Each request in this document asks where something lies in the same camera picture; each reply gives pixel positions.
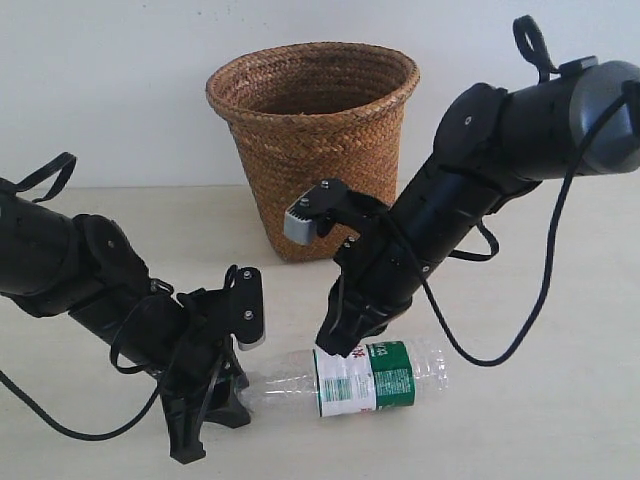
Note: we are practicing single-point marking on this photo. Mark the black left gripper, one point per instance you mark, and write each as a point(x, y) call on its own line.
point(185, 341)

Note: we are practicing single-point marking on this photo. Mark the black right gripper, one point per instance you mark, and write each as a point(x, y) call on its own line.
point(380, 271)

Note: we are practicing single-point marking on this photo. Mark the clear plastic bottle green label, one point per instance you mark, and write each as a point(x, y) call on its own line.
point(375, 376)

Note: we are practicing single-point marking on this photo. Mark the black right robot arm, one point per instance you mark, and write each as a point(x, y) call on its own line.
point(580, 119)

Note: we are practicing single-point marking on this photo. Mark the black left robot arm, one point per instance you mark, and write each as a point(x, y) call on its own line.
point(84, 266)

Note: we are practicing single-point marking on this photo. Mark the brown woven wicker basket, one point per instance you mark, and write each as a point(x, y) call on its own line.
point(305, 112)

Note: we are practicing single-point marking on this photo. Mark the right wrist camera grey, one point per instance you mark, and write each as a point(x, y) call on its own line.
point(315, 215)

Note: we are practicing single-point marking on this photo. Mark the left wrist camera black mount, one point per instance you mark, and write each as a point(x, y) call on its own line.
point(243, 296)

